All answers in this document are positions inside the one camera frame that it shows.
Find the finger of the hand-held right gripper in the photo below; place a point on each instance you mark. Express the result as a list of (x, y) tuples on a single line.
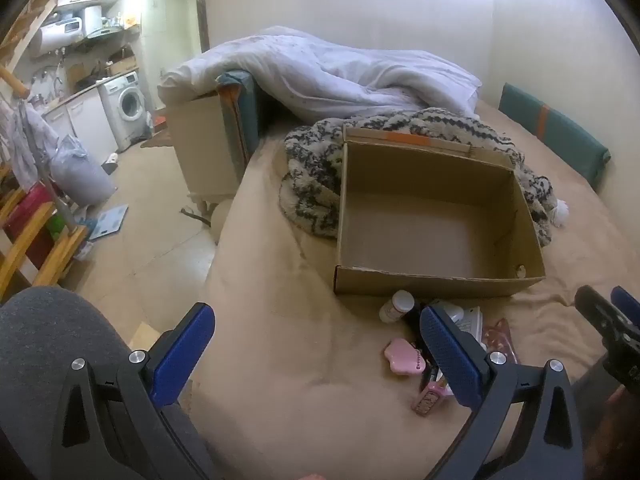
[(630, 307), (595, 307)]

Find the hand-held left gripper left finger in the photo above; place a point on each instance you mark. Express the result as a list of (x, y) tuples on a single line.
[(180, 350)]

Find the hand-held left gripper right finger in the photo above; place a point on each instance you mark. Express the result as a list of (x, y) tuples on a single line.
[(450, 355)]

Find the white box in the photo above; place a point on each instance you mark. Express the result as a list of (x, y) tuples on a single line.
[(472, 325)]

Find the pink paw-shaped case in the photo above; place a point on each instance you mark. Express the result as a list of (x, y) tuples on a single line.
[(402, 357)]

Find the clear plastic packet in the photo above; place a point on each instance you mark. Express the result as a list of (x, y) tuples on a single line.
[(500, 342)]

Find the white pill bottle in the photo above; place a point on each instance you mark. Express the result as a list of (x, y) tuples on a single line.
[(395, 307)]

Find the light wooden board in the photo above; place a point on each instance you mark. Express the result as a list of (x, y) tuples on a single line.
[(145, 337)]

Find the white fluffy pompom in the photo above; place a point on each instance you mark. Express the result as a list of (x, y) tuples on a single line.
[(560, 211)]

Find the bed with beige sheet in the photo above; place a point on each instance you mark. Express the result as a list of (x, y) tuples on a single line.
[(300, 360)]

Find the bathroom scale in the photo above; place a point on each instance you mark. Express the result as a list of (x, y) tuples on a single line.
[(107, 220)]

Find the green cushion with orange stripe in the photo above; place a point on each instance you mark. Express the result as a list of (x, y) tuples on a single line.
[(565, 135), (245, 115)]

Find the yellow wooden chair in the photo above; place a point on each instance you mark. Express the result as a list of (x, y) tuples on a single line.
[(20, 255)]

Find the grey stuffed bag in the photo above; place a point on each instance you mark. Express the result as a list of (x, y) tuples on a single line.
[(82, 175)]

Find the cream wooden cabinet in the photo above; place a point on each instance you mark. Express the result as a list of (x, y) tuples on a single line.
[(200, 145)]

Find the red box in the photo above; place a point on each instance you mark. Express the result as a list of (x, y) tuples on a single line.
[(25, 210)]

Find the brown doormat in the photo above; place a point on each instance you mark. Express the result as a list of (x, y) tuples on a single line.
[(156, 140)]

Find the black and white knit blanket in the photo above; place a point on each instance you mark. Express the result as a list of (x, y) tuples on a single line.
[(310, 170)]

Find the white washing machine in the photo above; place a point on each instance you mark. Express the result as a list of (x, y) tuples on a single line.
[(127, 105)]

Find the white kitchen counter cabinet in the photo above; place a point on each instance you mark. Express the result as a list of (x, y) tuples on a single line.
[(85, 115)]

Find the hanging light cloths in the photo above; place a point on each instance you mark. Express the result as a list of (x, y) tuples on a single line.
[(30, 135)]

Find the small brown cardboard box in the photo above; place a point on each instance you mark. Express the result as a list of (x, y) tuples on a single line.
[(122, 65)]

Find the white duvet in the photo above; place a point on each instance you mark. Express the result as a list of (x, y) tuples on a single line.
[(325, 70)]

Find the white water heater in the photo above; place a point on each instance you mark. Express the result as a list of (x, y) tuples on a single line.
[(55, 37)]

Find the dark door frame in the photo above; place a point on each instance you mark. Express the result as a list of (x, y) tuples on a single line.
[(200, 15)]

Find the wooden stair rail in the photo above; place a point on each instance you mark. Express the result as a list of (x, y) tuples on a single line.
[(30, 20)]

